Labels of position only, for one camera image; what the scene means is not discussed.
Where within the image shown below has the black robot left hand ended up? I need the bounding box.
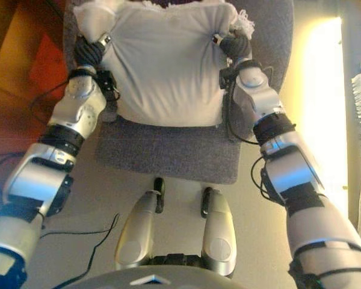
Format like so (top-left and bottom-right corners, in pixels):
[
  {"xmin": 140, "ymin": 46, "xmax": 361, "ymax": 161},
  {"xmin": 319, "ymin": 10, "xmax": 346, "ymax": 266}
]
[{"xmin": 73, "ymin": 33, "xmax": 113, "ymax": 69}]

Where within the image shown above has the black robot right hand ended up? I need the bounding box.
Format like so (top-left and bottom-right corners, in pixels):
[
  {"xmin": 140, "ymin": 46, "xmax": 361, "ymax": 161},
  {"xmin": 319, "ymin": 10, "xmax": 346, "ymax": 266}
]
[{"xmin": 212, "ymin": 28, "xmax": 252, "ymax": 61}]

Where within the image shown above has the white fringed cushion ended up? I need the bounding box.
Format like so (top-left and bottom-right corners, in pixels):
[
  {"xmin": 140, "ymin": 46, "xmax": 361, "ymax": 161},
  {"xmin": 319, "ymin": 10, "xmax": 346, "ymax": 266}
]
[{"xmin": 73, "ymin": 0, "xmax": 256, "ymax": 127}]

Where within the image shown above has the grey fabric armchair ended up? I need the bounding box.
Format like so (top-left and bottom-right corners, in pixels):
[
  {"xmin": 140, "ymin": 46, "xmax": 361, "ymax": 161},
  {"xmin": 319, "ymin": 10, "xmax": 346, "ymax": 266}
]
[{"xmin": 61, "ymin": 0, "xmax": 294, "ymax": 185}]

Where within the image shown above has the silver robot left leg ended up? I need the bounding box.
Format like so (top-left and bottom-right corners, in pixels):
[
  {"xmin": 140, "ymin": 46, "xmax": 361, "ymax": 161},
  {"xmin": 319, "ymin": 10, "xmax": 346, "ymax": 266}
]
[{"xmin": 114, "ymin": 177, "xmax": 166, "ymax": 270}]

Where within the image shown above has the silver robot leg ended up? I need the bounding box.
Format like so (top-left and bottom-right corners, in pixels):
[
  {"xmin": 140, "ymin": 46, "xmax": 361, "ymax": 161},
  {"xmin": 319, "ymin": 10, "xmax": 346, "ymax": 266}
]
[
  {"xmin": 200, "ymin": 186, "xmax": 238, "ymax": 278},
  {"xmin": 114, "ymin": 177, "xmax": 166, "ymax": 270}
]

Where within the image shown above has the silver robot right leg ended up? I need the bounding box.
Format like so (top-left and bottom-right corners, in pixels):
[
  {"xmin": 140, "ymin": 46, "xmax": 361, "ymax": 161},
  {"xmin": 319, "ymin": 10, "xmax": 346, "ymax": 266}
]
[{"xmin": 200, "ymin": 186, "xmax": 238, "ymax": 278}]

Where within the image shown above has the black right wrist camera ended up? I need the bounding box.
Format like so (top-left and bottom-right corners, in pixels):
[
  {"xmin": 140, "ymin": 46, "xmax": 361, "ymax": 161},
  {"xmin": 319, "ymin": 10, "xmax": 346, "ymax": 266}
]
[{"xmin": 219, "ymin": 66, "xmax": 238, "ymax": 90}]

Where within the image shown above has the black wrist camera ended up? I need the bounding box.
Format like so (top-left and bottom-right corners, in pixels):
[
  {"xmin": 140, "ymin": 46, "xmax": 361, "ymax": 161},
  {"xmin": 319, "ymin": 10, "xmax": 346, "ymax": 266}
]
[
  {"xmin": 219, "ymin": 66, "xmax": 238, "ymax": 90},
  {"xmin": 96, "ymin": 70, "xmax": 118, "ymax": 100}
]

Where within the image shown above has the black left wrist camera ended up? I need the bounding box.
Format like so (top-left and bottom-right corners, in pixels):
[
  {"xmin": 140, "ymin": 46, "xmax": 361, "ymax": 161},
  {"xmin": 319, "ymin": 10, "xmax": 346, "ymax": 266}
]
[{"xmin": 96, "ymin": 70, "xmax": 118, "ymax": 100}]

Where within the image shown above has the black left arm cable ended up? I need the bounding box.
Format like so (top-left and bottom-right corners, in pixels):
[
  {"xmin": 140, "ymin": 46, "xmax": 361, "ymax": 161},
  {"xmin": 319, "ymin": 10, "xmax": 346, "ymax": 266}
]
[{"xmin": 28, "ymin": 76, "xmax": 76, "ymax": 121}]

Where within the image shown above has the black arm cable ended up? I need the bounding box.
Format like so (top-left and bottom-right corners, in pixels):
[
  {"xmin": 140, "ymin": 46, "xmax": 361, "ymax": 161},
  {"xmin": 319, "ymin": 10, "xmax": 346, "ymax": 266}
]
[
  {"xmin": 225, "ymin": 90, "xmax": 259, "ymax": 145},
  {"xmin": 28, "ymin": 76, "xmax": 76, "ymax": 121}
]

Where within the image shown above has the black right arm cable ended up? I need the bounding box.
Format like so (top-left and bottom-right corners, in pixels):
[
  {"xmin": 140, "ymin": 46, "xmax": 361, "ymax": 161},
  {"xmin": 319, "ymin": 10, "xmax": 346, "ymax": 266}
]
[{"xmin": 225, "ymin": 90, "xmax": 259, "ymax": 145}]

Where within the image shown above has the thin black floor cable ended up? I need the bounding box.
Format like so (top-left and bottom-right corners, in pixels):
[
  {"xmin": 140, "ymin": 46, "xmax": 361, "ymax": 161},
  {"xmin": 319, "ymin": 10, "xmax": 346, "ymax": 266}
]
[{"xmin": 40, "ymin": 213, "xmax": 120, "ymax": 289}]

